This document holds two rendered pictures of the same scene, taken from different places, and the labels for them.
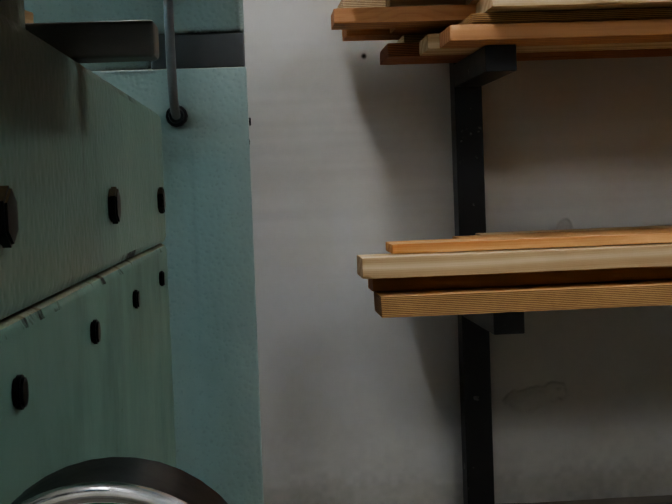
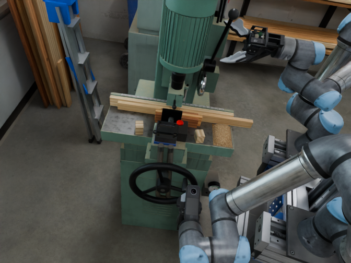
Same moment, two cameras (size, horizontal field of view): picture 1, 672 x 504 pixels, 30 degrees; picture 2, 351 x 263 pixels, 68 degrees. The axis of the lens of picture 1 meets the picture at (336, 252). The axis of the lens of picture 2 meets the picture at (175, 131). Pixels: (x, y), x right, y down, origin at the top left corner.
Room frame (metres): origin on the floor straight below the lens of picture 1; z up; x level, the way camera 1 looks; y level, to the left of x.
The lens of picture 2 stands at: (-0.50, 0.31, 1.75)
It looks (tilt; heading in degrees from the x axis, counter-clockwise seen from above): 45 degrees down; 358
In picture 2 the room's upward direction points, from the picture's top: 11 degrees clockwise
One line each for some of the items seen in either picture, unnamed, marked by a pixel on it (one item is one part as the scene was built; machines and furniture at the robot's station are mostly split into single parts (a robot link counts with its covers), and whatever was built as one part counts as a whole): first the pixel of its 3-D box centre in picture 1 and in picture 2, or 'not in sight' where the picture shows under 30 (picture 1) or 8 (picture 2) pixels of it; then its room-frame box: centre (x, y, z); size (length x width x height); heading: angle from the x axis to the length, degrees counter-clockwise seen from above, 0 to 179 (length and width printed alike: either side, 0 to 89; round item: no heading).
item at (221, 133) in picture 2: not in sight; (223, 132); (0.37, 0.07, 0.92); 0.14 x 0.09 x 0.04; 3
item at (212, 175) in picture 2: not in sight; (210, 183); (0.32, 0.05, 0.58); 0.12 x 0.08 x 0.08; 3
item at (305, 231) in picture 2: not in sight; (323, 231); (-0.01, -0.32, 0.87); 0.15 x 0.15 x 0.10
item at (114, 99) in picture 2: not in sight; (172, 109); (0.47, 0.32, 0.93); 0.60 x 0.02 x 0.05; 93
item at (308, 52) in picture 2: not in sight; (305, 52); (0.39, -0.11, 1.35); 0.11 x 0.08 x 0.09; 93
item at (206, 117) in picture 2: not in sight; (185, 114); (0.45, 0.25, 0.92); 0.65 x 0.02 x 0.04; 93
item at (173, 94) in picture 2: not in sight; (176, 92); (0.47, 0.32, 1.03); 0.14 x 0.07 x 0.09; 3
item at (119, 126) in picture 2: not in sight; (168, 135); (0.34, 0.32, 0.87); 0.61 x 0.30 x 0.06; 93
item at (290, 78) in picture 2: not in sight; (295, 79); (0.37, -0.12, 1.26); 0.11 x 0.08 x 0.11; 40
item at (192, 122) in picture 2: not in sight; (176, 120); (0.39, 0.29, 0.93); 0.20 x 0.02 x 0.05; 93
